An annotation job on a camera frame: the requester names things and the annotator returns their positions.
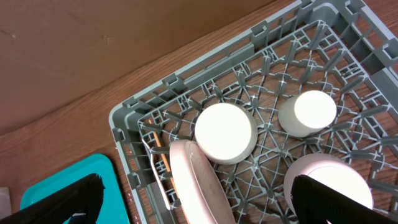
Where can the white paper cup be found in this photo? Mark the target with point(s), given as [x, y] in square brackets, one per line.
[307, 113]

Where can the white bowl with food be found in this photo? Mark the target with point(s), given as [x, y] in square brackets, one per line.
[226, 133]

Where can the wooden skewer stick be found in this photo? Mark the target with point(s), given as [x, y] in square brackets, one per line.
[162, 162]

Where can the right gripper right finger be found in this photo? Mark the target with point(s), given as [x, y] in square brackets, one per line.
[314, 202]

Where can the pink round plate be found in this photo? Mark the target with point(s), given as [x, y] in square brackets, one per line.
[199, 190]

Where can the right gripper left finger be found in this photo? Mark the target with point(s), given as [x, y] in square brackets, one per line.
[79, 202]

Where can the grey plastic dishwasher rack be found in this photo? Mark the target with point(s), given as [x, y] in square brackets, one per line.
[338, 47]

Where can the white plastic fork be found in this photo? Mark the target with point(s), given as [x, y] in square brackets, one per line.
[159, 183]

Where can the teal plastic serving tray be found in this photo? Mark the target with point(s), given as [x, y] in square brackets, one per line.
[113, 209]

